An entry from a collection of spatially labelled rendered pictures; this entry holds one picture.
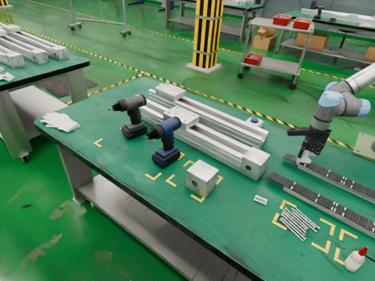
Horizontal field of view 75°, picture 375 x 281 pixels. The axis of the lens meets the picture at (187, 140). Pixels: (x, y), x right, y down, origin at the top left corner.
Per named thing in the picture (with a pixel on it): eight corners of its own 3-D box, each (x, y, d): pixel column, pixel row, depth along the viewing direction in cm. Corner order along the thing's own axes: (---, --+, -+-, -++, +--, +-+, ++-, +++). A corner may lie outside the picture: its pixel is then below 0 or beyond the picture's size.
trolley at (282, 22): (297, 78, 423) (319, 14, 363) (294, 91, 382) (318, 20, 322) (239, 67, 455) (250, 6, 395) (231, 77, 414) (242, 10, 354)
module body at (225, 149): (248, 161, 120) (252, 148, 115) (238, 172, 114) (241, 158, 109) (138, 106, 159) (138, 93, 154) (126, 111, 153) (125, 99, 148)
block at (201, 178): (219, 183, 108) (222, 166, 102) (204, 198, 100) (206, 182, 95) (200, 172, 112) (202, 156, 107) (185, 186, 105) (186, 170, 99)
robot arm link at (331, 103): (350, 98, 93) (327, 97, 93) (337, 123, 99) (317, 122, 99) (340, 90, 99) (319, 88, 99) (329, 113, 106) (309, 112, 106)
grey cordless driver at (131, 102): (149, 133, 135) (148, 97, 122) (115, 145, 125) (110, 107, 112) (143, 126, 140) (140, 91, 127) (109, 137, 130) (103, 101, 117)
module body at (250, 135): (265, 144, 133) (269, 131, 127) (256, 153, 126) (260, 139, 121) (159, 96, 171) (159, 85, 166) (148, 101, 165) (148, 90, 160)
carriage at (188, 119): (198, 126, 133) (199, 115, 129) (185, 135, 126) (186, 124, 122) (176, 115, 141) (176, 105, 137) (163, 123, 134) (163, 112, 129)
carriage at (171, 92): (185, 100, 157) (186, 90, 153) (173, 105, 150) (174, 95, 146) (167, 92, 165) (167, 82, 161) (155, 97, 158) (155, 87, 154)
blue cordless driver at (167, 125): (182, 157, 120) (184, 119, 107) (151, 177, 108) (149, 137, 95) (171, 150, 124) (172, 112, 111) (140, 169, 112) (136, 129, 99)
